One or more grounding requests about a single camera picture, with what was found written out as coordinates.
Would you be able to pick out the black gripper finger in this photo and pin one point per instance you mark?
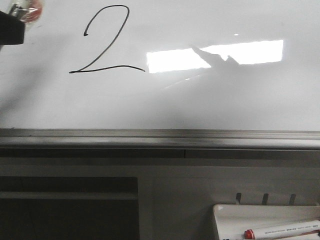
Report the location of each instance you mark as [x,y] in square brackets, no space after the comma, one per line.
[12,30]

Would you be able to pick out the white black whiteboard marker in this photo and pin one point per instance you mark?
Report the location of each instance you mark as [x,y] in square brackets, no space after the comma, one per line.
[20,10]

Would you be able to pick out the white whiteboard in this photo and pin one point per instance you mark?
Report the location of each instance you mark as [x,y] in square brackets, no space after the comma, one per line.
[165,74]

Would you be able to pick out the red round magnet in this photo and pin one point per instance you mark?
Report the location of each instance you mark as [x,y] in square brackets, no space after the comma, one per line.
[35,10]

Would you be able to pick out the white marker tray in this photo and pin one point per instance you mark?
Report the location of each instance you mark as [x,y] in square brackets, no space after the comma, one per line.
[230,221]

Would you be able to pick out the red capped white marker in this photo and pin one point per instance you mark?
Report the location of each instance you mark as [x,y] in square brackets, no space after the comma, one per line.
[282,231]

